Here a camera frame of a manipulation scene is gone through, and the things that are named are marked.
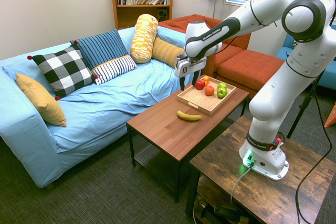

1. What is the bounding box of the grey base cable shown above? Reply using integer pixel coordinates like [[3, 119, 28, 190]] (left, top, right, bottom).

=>
[[230, 165, 253, 204]]

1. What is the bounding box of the yellow banana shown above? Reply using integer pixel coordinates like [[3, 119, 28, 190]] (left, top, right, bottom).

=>
[[176, 110, 203, 122]]

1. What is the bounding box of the yellow white patterned bolster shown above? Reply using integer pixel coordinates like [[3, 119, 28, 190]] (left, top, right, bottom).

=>
[[129, 14, 159, 64]]

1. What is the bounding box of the black tripod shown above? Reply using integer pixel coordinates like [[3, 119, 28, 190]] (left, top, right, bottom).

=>
[[286, 76, 320, 140]]

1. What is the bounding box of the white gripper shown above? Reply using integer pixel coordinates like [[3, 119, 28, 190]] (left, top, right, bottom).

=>
[[175, 54, 207, 91]]

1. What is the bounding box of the wooden serving tray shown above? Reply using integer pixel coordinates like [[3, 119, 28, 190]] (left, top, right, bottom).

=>
[[176, 75, 237, 116]]

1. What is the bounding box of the black power supply box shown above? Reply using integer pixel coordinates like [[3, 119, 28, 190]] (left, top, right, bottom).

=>
[[193, 199, 250, 224]]

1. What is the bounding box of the white navy striped pillow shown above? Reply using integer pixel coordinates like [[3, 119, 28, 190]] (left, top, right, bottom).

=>
[[91, 55, 138, 86]]

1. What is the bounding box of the orange cushion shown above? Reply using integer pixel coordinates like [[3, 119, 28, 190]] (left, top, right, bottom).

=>
[[324, 102, 336, 128]]

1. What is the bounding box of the plain mustard yellow pillow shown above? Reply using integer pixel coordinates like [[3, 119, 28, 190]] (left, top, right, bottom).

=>
[[15, 72, 67, 127]]

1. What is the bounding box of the black speaker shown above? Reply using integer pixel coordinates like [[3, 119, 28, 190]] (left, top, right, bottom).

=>
[[157, 8, 169, 22]]

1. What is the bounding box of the wooden bookshelf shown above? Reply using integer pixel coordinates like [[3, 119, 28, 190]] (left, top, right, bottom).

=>
[[108, 0, 176, 30]]

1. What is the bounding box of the blue armchair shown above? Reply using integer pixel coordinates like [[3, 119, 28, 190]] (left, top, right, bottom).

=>
[[275, 24, 336, 91]]

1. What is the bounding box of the reddish wood coffee table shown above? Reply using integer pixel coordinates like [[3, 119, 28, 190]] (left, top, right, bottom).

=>
[[126, 77, 250, 204]]

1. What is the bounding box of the orange fabric sofa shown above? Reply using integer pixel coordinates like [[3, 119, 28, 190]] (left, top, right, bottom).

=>
[[157, 14, 251, 78]]

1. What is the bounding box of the black white checked pillow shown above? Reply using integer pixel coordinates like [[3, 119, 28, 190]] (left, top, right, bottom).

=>
[[27, 44, 98, 101]]

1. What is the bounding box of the blue striped pillow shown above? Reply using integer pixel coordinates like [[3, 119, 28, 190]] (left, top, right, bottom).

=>
[[69, 28, 129, 70]]

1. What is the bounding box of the rustic wooden robot stand table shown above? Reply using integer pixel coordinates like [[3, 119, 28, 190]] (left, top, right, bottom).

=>
[[185, 115, 336, 224]]

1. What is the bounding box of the orange fabric ottoman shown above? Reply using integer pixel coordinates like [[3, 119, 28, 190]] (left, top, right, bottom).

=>
[[216, 49, 286, 99]]

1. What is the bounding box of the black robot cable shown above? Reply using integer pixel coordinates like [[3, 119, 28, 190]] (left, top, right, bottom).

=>
[[293, 0, 336, 224]]

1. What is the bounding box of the light blue sofa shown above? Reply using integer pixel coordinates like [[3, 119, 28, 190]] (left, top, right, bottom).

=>
[[0, 26, 196, 188]]

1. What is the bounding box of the mustard striped pillow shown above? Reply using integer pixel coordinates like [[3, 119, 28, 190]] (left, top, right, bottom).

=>
[[151, 37, 185, 68]]

